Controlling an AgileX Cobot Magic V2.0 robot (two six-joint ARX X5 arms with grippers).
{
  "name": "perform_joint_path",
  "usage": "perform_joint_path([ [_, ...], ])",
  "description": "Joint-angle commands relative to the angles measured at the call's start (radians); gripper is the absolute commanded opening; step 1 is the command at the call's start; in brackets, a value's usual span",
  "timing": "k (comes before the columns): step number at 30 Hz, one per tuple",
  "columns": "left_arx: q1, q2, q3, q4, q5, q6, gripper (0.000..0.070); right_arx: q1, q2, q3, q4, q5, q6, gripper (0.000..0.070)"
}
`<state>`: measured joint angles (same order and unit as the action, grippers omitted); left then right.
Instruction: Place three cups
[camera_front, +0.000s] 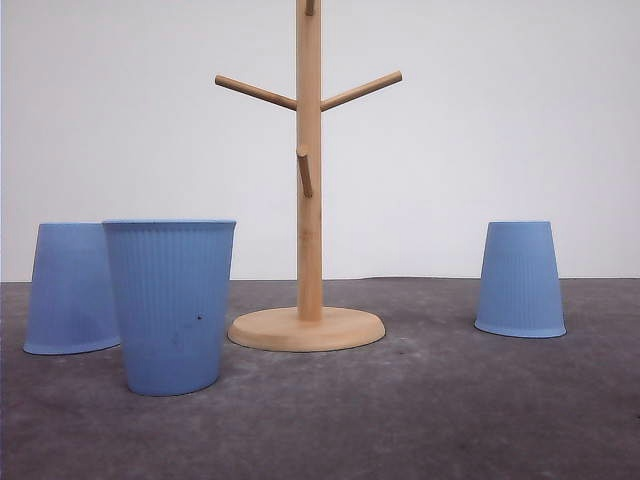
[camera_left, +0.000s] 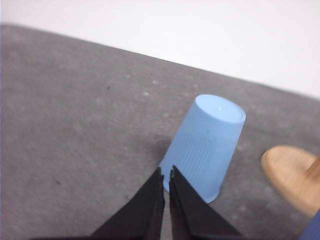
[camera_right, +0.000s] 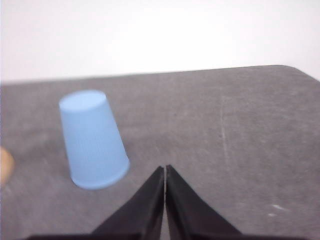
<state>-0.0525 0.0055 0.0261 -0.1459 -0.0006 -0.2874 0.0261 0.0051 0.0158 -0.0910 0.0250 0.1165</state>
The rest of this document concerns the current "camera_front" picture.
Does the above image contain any blue ribbed cup front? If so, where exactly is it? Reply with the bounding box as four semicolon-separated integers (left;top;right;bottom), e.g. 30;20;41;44
102;219;236;397

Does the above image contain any blue ribbed cup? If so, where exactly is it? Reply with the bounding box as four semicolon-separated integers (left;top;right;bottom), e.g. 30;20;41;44
474;221;566;338
23;222;120;355
102;219;236;397

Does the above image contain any wooden mug tree stand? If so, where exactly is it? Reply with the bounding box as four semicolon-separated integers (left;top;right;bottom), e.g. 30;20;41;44
215;0;402;352

